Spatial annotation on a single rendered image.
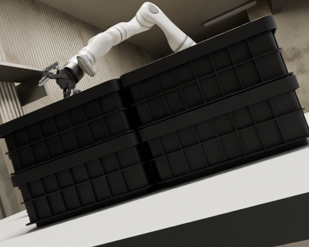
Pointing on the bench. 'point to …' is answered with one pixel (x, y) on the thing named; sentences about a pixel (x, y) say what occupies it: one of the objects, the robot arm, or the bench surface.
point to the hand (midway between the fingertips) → (50, 95)
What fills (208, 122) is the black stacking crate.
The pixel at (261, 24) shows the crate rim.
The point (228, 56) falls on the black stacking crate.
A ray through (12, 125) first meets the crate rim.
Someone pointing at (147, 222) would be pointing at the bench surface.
